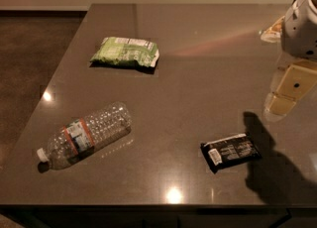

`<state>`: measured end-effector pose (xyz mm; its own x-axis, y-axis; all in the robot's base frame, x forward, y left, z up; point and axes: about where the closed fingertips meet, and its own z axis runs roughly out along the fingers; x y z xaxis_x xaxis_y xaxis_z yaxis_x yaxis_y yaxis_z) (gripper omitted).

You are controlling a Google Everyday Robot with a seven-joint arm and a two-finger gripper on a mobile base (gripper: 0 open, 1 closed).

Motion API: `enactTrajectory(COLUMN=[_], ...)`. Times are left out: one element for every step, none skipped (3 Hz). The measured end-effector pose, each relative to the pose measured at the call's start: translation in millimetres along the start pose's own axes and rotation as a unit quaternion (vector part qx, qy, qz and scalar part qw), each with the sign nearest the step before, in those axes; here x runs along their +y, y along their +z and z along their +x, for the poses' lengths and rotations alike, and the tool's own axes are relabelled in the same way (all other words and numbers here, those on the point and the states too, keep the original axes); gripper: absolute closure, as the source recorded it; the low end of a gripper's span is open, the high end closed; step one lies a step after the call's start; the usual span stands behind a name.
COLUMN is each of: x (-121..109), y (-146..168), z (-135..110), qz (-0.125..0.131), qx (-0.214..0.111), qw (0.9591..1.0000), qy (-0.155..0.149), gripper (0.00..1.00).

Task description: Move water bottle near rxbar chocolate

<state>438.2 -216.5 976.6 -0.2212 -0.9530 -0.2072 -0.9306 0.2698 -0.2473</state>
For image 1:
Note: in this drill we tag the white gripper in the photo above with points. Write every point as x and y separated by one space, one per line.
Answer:
299 34

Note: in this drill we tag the clear plastic water bottle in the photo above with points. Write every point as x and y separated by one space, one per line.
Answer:
85 136

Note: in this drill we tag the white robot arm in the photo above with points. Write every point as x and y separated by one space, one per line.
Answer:
296 68

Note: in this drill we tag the black rxbar chocolate wrapper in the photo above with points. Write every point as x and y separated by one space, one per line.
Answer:
229 152

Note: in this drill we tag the green snack bag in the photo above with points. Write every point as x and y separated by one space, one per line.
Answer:
127 52

